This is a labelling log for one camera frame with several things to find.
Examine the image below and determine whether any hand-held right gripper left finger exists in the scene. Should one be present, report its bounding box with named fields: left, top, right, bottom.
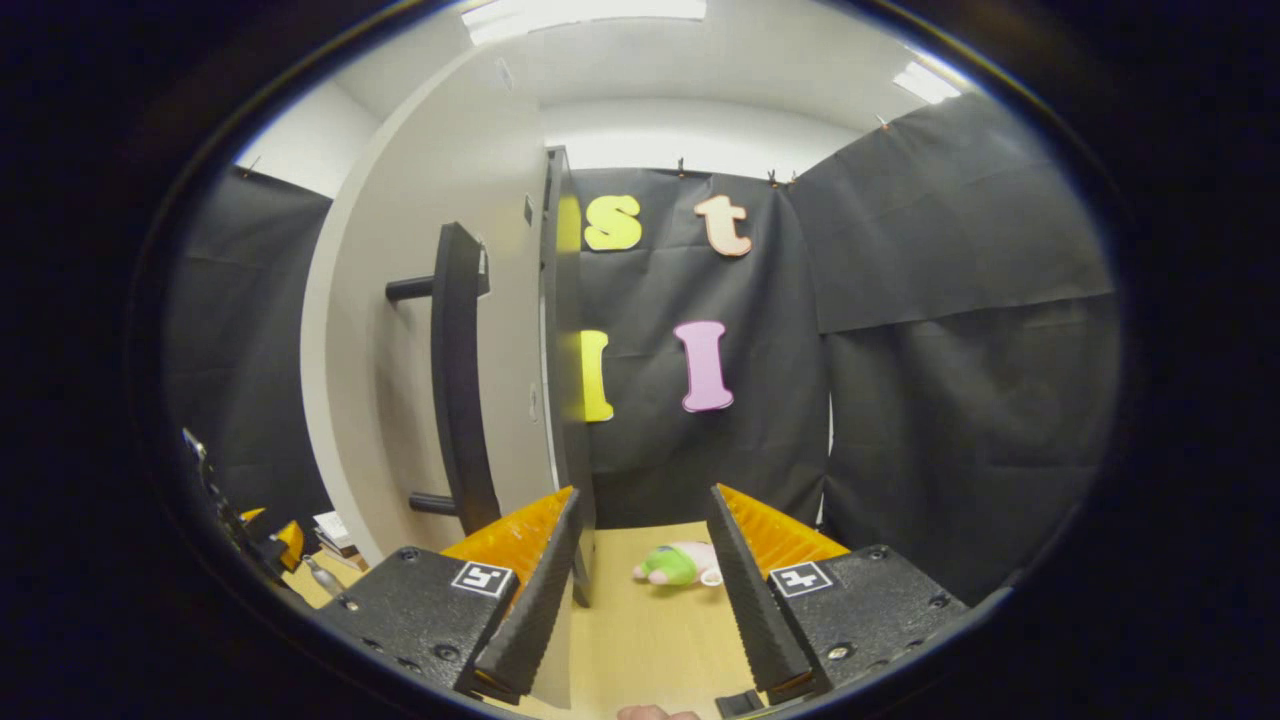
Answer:
left=315, top=487, right=583, bottom=703

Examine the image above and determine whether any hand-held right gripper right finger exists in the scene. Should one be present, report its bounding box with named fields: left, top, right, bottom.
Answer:
left=707, top=484, right=971, bottom=706

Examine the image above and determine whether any grey bottle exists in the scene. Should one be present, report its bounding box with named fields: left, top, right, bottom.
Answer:
left=303, top=555, right=347, bottom=601

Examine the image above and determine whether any beige cabinet door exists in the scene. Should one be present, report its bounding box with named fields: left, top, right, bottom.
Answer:
left=300, top=40, right=583, bottom=711

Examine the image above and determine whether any black door handle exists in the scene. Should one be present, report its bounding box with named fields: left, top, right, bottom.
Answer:
left=385, top=222, right=502, bottom=537

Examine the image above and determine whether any green pink plush toy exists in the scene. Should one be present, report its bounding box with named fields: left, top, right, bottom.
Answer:
left=632, top=542, right=723, bottom=588

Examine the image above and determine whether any black backdrop cloth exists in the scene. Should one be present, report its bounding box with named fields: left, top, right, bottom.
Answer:
left=160, top=92, right=1121, bottom=606

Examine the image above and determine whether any large ceiling light panel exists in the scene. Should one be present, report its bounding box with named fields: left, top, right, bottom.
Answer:
left=460, top=0, right=707, bottom=46

